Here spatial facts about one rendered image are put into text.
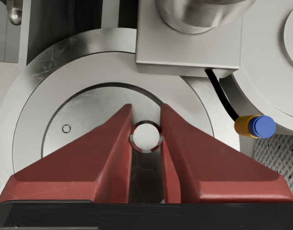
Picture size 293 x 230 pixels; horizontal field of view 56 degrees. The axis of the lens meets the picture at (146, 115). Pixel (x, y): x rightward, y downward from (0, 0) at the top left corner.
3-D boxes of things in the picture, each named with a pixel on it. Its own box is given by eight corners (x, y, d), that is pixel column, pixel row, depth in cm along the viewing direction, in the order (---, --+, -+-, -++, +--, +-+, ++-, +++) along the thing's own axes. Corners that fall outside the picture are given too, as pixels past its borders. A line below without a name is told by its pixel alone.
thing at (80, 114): (13, 128, 14) (137, 56, 15) (29, 127, 16) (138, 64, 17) (84, 254, 14) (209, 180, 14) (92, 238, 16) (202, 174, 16)
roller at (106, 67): (226, 61, 16) (205, 267, 15) (176, 99, 41) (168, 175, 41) (24, 39, 16) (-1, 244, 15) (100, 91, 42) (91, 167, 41)
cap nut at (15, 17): (23, -4, 47) (21, 22, 47) (32, 5, 51) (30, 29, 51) (2, -6, 47) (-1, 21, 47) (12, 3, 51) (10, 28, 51)
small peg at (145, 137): (129, 120, 12) (162, 119, 12) (132, 121, 14) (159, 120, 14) (130, 154, 12) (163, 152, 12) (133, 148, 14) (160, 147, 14)
